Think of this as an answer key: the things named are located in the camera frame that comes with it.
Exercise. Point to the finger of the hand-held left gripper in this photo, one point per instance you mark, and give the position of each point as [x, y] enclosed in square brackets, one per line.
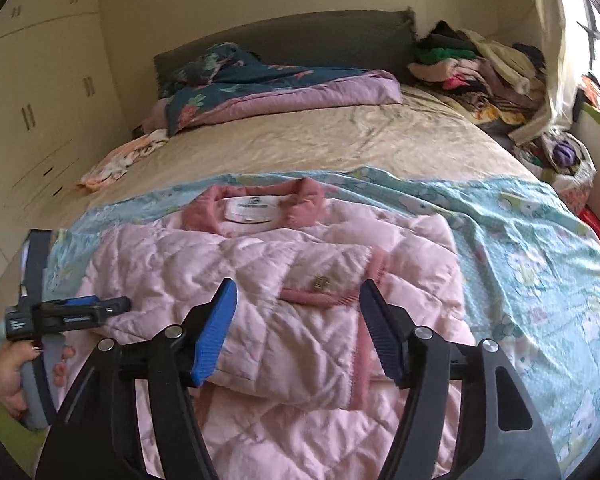
[80, 301]
[115, 305]

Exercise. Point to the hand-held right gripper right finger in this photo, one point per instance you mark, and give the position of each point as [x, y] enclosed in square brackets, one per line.
[385, 340]

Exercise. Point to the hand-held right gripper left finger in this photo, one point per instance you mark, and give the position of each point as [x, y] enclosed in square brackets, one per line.
[212, 340]

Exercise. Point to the pink quilted jacket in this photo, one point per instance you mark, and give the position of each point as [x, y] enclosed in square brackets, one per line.
[290, 260]

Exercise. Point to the white basket of clothes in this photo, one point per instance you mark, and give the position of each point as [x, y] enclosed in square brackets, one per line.
[575, 175]

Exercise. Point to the pile of mixed clothes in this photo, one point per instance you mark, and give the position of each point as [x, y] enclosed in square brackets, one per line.
[460, 65]

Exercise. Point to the person's left hand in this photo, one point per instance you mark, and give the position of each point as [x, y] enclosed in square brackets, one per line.
[10, 375]

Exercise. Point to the peach floral garment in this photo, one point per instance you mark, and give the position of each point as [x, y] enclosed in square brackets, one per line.
[120, 160]

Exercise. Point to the blue cartoon printed sheet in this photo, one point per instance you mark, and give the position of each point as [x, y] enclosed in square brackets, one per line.
[520, 260]

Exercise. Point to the pink pillow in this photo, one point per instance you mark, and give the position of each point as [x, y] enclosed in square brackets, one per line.
[155, 117]

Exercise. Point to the cream wardrobe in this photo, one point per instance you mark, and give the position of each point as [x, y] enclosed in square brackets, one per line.
[40, 110]

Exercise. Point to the bed with beige sheet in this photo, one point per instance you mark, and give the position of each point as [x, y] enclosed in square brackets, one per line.
[330, 135]

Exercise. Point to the red cloth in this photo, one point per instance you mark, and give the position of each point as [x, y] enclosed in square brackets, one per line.
[597, 230]

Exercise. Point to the dark floral quilt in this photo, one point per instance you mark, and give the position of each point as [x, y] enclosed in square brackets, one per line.
[305, 92]

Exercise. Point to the grey headboard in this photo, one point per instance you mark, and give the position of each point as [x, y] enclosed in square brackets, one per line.
[330, 35]

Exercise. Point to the orange patterned cloth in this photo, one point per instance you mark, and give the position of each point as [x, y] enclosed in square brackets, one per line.
[595, 95]

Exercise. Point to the cream curtain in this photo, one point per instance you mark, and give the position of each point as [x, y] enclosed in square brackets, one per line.
[555, 60]

